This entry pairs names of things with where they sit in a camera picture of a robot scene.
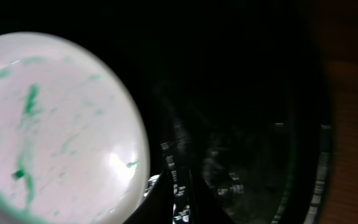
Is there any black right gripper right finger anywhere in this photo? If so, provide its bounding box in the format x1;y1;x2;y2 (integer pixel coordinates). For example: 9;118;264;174
189;170;234;224

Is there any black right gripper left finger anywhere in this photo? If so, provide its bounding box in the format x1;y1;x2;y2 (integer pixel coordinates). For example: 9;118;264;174
123;169;174;224

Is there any round black tray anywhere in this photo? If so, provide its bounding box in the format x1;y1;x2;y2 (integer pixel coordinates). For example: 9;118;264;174
0;0;333;223

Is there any white plate with green stains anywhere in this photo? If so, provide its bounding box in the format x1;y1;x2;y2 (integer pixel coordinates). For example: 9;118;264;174
0;33;150;224

